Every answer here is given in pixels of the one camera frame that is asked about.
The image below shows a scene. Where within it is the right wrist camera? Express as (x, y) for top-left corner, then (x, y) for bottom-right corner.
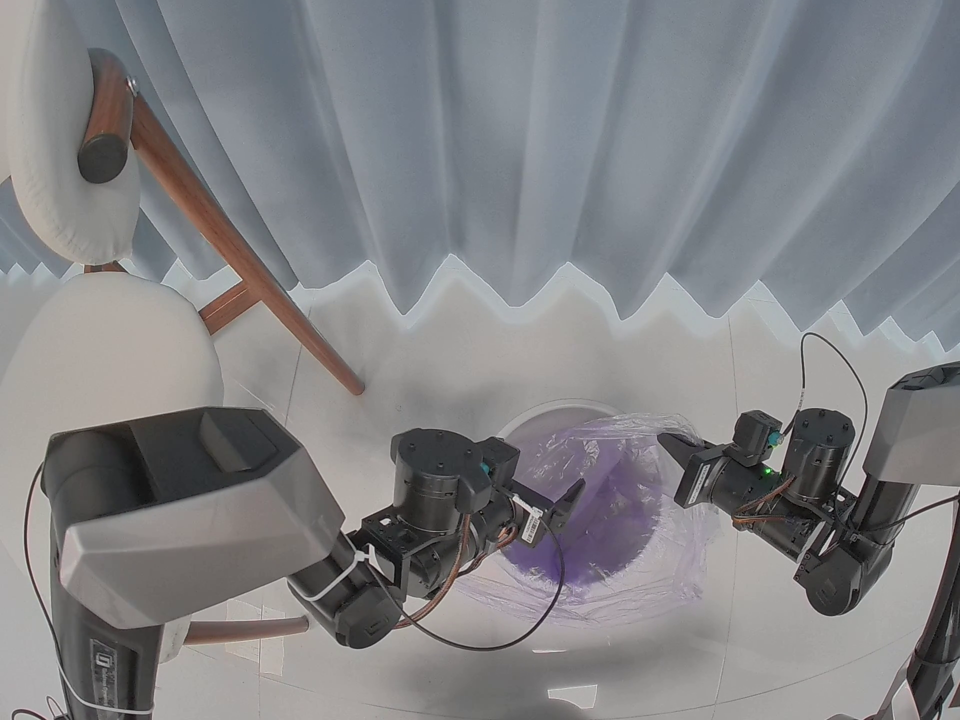
(731, 411), (783, 469)

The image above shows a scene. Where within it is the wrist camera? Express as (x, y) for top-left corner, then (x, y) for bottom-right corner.
(461, 438), (520, 512)
(731, 411), (783, 469)

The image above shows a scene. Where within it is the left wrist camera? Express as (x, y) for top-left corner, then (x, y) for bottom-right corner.
(461, 438), (520, 512)

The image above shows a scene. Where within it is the black cable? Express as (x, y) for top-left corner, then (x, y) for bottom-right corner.
(401, 503), (565, 649)
(798, 332), (869, 433)

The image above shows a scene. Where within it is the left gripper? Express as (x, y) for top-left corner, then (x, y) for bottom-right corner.
(450, 477), (588, 555)

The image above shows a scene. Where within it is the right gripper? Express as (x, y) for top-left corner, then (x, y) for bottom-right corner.
(657, 432), (809, 547)

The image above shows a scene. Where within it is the pale blue curtain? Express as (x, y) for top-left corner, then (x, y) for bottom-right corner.
(0, 0), (960, 343)

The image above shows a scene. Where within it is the white padded wooden chair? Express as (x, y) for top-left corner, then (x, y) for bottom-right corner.
(0, 0), (367, 666)

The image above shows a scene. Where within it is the purple plastic bag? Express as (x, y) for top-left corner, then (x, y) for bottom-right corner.
(453, 411), (710, 621)

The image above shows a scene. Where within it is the white trash bin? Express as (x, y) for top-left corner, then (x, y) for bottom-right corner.
(491, 399), (665, 591)

